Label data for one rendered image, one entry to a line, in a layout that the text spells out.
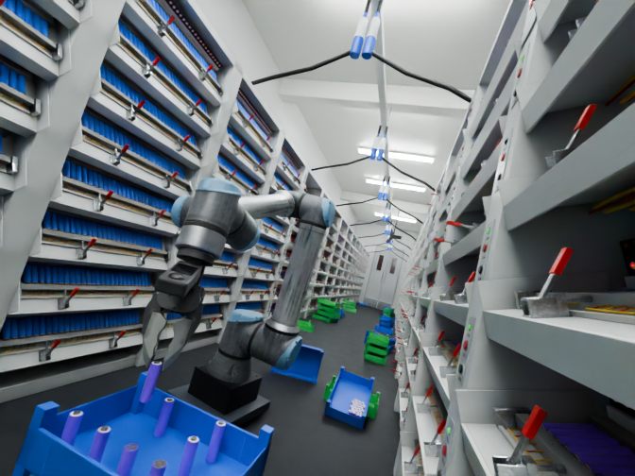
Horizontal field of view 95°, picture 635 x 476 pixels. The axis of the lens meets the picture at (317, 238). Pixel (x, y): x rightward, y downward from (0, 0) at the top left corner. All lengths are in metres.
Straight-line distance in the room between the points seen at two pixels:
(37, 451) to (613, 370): 0.66
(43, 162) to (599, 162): 1.32
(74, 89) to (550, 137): 1.33
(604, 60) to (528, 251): 0.29
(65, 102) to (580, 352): 1.36
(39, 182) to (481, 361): 1.29
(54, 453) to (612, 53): 0.94
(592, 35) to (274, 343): 1.17
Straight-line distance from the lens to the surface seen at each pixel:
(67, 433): 0.64
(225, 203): 0.63
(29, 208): 1.29
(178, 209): 0.83
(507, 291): 0.60
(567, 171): 0.44
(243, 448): 0.66
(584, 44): 0.55
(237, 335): 1.33
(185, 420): 0.72
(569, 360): 0.36
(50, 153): 1.29
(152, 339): 0.60
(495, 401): 0.61
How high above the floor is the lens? 0.69
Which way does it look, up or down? 6 degrees up
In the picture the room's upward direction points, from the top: 15 degrees clockwise
